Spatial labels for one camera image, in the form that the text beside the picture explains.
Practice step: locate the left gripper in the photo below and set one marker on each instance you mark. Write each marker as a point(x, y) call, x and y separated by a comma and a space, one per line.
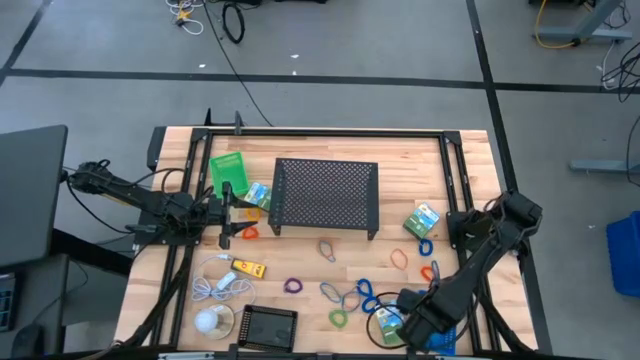
point(226, 220)

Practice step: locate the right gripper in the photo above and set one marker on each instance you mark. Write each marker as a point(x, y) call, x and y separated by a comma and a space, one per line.
point(425, 325)

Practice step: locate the green crayon box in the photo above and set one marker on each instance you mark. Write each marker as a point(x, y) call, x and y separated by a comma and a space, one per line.
point(258, 196)
point(421, 220)
point(386, 322)

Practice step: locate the purple rubber band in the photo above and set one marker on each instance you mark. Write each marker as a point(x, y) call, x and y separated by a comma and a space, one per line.
point(433, 272)

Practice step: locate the blue coil wristband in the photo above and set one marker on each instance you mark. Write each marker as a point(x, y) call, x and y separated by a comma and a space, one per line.
point(363, 305)
point(421, 247)
point(358, 287)

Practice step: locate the purple coil wristband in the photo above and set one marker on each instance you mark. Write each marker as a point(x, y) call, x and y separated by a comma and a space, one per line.
point(285, 285)

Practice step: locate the blue rubber band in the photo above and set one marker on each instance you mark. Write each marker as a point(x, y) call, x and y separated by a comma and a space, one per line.
point(322, 286)
point(332, 256)
point(343, 300)

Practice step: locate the green coil wristband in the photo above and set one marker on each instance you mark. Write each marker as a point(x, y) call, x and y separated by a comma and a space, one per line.
point(331, 319)

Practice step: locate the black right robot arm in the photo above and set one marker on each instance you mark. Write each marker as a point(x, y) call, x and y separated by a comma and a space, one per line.
point(475, 264)

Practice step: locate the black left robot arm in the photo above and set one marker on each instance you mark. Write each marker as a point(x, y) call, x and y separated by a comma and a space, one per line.
point(130, 192)

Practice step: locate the grey side desk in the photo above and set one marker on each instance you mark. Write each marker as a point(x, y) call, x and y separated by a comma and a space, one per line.
point(45, 300)

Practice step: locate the desk with grey metal legs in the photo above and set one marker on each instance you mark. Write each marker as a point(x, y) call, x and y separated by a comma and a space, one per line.
point(585, 34)

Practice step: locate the blue plastic basket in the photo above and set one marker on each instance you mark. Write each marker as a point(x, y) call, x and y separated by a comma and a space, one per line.
point(446, 341)

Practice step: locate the green plastic basket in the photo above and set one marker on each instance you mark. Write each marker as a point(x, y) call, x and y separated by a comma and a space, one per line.
point(229, 172)

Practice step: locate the small yellow crayon box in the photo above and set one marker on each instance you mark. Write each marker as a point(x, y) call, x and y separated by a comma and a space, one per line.
point(248, 268)

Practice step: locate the black perforated metal shelf riser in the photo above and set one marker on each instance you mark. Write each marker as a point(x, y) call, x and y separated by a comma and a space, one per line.
point(325, 197)

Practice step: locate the round tan disc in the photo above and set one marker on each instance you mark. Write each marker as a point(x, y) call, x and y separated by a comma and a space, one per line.
point(227, 320)

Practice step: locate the white ball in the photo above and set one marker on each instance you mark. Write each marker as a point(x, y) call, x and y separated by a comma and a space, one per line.
point(206, 321)

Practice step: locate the black plastic basket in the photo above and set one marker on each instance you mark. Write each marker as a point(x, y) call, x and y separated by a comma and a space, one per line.
point(267, 328)

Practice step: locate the blue storage bin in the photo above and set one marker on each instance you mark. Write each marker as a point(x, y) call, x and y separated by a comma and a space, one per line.
point(625, 255)

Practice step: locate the dark grey monitor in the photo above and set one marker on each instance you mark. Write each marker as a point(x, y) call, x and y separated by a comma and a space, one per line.
point(30, 195)

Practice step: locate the black computer mouse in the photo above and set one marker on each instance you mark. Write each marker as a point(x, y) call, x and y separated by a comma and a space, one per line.
point(27, 341)

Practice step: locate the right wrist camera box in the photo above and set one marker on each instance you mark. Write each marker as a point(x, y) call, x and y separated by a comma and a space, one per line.
point(409, 299)

